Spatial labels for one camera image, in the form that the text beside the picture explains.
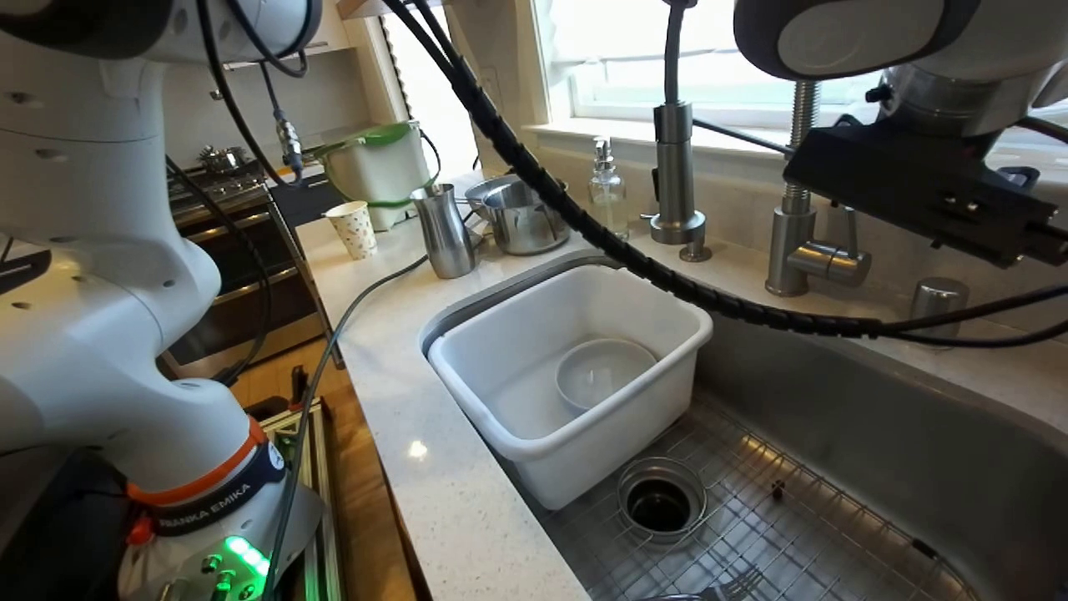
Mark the white paper cup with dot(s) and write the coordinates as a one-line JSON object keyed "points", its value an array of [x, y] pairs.
{"points": [[356, 227]]}

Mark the chrome kitchen tap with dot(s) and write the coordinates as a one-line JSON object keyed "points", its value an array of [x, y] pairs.
{"points": [[804, 245]]}

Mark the black stove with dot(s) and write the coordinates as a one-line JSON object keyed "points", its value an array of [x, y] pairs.
{"points": [[247, 224]]}

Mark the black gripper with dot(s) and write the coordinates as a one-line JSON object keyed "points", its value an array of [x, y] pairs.
{"points": [[933, 189]]}

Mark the clear soap dispenser bottle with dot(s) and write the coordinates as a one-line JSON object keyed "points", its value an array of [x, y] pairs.
{"points": [[604, 185]]}

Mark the stainless steel pot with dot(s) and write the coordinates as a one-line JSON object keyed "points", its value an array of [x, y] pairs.
{"points": [[519, 218]]}

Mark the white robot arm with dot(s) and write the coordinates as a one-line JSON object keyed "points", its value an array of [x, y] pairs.
{"points": [[83, 156]]}

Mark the chrome filter tap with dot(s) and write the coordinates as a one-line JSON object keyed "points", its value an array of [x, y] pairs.
{"points": [[674, 223]]}

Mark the white green lidded container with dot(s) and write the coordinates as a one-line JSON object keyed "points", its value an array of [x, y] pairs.
{"points": [[380, 167]]}

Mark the stainless steel sink basin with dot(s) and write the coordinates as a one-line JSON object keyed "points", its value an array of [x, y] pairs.
{"points": [[982, 490]]}

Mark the white plastic dish tub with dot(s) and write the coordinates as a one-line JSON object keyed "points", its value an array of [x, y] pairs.
{"points": [[501, 363]]}

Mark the sink drain opening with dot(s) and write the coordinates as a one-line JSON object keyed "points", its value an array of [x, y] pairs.
{"points": [[662, 501]]}

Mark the wire sink grid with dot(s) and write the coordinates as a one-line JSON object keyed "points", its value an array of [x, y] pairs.
{"points": [[770, 532]]}

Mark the stainless steel milk jug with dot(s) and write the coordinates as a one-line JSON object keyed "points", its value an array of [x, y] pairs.
{"points": [[446, 234]]}

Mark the chrome sink air gap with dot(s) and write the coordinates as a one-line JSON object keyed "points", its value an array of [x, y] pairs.
{"points": [[936, 300]]}

